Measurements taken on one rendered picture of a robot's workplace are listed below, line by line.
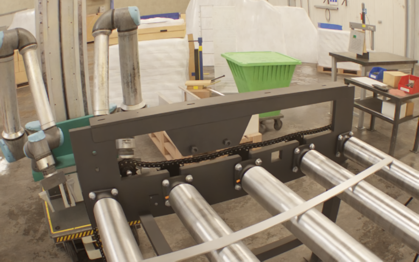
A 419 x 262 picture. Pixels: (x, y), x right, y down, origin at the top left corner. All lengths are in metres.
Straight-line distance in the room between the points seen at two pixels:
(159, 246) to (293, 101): 0.79
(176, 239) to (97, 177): 1.28
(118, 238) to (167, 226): 1.59
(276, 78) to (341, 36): 4.27
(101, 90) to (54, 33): 0.58
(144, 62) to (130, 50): 2.77
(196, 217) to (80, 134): 0.47
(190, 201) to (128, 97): 0.89
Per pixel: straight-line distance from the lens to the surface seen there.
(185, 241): 2.41
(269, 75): 3.89
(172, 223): 2.59
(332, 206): 1.93
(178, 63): 4.56
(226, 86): 5.10
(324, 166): 1.41
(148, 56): 4.53
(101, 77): 1.70
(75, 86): 2.11
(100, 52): 1.73
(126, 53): 1.80
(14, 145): 1.85
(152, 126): 1.21
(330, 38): 7.96
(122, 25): 1.76
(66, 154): 2.14
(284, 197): 1.18
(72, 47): 2.08
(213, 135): 1.31
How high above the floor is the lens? 1.54
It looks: 20 degrees down
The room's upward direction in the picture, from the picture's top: 2 degrees counter-clockwise
